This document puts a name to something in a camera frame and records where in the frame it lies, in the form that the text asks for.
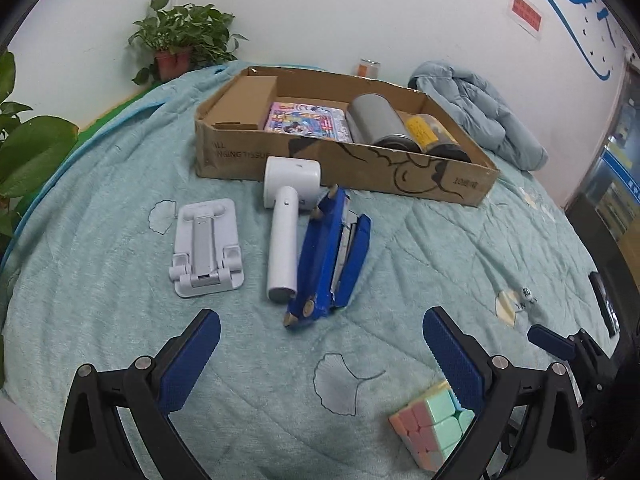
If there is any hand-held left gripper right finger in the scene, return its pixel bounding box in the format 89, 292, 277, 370
422, 306, 587, 480

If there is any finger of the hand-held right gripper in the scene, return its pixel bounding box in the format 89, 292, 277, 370
527, 324, 581, 361

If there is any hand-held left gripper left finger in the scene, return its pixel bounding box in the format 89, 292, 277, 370
56, 308, 222, 480

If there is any shallow cardboard box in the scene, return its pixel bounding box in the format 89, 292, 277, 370
194, 66, 502, 208

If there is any colourful board game box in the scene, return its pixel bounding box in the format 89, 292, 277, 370
264, 101, 353, 143

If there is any black device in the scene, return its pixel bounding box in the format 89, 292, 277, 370
589, 270, 621, 338

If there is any pastel puzzle cube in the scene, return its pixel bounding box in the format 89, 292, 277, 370
388, 380, 476, 472

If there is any teal quilted blanket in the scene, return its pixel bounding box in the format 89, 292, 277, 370
0, 62, 621, 480

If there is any white folding phone stand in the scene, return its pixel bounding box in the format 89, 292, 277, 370
168, 198, 246, 299

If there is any white hair dryer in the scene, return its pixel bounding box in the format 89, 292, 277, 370
263, 156, 323, 306

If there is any blue stapler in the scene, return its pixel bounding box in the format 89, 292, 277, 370
282, 185, 373, 331

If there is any glass door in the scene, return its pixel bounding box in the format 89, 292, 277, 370
565, 45, 640, 271

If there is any yellow label dark jar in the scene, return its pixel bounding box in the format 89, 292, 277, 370
404, 114, 473, 163

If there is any grey-blue padded jacket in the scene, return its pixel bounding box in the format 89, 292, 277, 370
407, 60, 549, 171

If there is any grey cylindrical can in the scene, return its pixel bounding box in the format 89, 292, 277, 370
347, 93, 418, 151

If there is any green mat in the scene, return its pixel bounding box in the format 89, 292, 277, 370
77, 92, 168, 133

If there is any large-leaf green plant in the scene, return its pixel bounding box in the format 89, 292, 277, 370
0, 50, 81, 256

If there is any small-leaf potted plant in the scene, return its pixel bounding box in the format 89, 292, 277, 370
127, 0, 248, 86

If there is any red wall sign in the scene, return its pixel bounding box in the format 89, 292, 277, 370
506, 0, 545, 41

